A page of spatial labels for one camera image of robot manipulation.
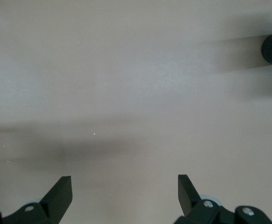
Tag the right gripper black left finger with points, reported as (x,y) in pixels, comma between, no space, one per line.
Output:
(56,198)

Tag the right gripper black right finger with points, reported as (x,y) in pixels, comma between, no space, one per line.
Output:
(188,198)

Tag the brown table cover mat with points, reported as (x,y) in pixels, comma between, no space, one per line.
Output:
(126,81)

